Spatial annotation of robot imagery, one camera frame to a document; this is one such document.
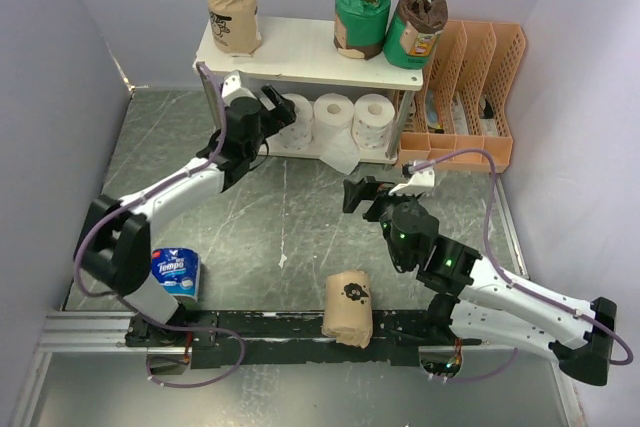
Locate blue Tempo roll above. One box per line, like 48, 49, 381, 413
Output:
151, 248, 201, 303

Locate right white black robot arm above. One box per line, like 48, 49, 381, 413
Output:
342, 176, 617, 387

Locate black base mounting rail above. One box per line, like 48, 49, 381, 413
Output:
125, 309, 455, 369

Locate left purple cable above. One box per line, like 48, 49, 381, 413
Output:
73, 61, 247, 388

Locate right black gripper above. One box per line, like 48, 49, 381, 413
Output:
343, 175, 420, 266

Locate beige roll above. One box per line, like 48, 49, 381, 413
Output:
207, 0, 262, 56

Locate white roll pink dots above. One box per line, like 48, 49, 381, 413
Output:
351, 94, 395, 149
276, 93, 314, 150

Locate white two-tier shelf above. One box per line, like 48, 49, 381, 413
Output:
194, 16, 423, 164

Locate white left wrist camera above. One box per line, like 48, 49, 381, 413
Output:
221, 70, 252, 106

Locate beige roll cloud print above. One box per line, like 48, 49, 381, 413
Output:
321, 270, 373, 349

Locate green brown roll orange label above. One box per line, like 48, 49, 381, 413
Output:
383, 0, 448, 70

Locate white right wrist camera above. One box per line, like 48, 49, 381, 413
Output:
389, 161, 435, 196

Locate aluminium frame rail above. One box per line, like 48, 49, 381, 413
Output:
34, 309, 565, 363

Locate orange plastic file organizer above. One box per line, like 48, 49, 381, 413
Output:
396, 20, 526, 173

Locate plain white toilet roll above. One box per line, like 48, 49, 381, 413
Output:
313, 93, 360, 175

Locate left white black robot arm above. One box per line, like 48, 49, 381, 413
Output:
74, 85, 296, 346

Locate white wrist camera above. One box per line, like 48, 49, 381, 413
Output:
389, 161, 435, 196
221, 70, 252, 106

